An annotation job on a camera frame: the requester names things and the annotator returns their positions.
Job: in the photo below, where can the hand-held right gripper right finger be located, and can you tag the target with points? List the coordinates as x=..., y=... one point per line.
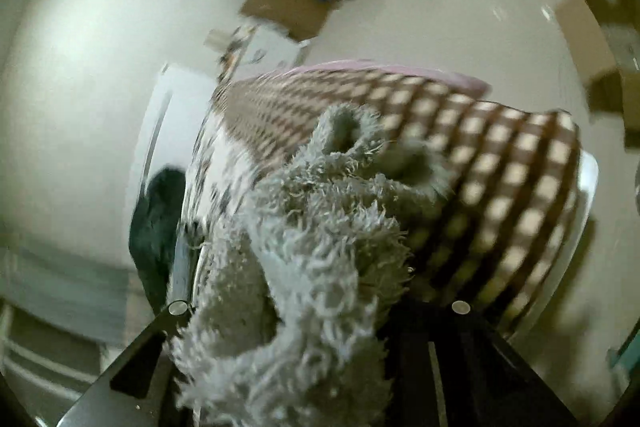
x=465, y=357

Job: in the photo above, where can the grey fluffy towel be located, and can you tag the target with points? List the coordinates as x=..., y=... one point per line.
x=310, y=267

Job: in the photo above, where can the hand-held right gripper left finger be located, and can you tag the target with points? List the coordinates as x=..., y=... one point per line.
x=150, y=347

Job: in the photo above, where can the brown cardboard box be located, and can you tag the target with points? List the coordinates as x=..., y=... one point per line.
x=287, y=4
x=600, y=32

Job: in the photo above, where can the white box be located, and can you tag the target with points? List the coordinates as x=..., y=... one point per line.
x=272, y=49

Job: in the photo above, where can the white patterned bed sheet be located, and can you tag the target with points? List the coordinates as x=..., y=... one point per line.
x=222, y=177

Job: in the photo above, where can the brown checkered blanket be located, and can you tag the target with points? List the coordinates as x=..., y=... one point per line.
x=505, y=187

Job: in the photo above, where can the pink cloth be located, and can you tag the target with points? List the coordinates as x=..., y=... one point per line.
x=400, y=69

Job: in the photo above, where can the dark green cloth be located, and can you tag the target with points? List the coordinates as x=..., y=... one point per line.
x=155, y=227

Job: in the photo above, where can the white laundry basket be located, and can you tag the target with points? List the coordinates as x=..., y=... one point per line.
x=570, y=227

